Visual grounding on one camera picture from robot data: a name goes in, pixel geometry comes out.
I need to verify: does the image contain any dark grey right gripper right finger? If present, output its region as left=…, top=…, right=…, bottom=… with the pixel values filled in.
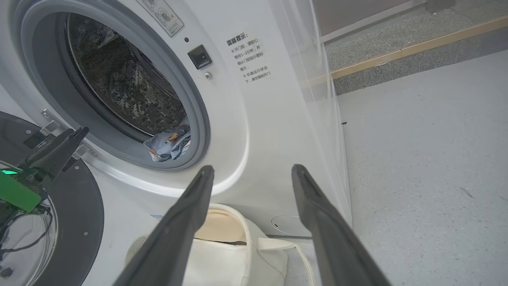
left=291, top=164, right=391, bottom=286

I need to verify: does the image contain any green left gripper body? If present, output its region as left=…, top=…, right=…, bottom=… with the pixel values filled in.
left=0, top=169, right=42, bottom=213

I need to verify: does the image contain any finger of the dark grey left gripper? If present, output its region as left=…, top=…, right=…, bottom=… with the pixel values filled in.
left=25, top=127, right=90, bottom=184
left=27, top=129, right=76, bottom=160

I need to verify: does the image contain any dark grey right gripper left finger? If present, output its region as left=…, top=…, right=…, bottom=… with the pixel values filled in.
left=113, top=165, right=215, bottom=286

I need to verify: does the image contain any round glass washer door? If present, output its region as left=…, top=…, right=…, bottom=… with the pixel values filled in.
left=0, top=111, right=104, bottom=286

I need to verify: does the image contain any blue denim garment with bears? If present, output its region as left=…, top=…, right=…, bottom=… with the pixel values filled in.
left=143, top=119, right=192, bottom=162

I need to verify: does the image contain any cream fabric laundry basket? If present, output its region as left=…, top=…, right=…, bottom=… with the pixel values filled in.
left=125, top=204, right=316, bottom=286

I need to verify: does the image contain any stainless steel washing machine drum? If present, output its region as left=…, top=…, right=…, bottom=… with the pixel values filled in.
left=65, top=12, right=189, bottom=137

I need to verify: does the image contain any white front-load washing machine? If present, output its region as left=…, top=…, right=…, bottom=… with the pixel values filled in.
left=0, top=0, right=354, bottom=286

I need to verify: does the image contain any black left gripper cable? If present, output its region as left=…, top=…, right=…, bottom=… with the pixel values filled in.
left=0, top=207, right=54, bottom=278

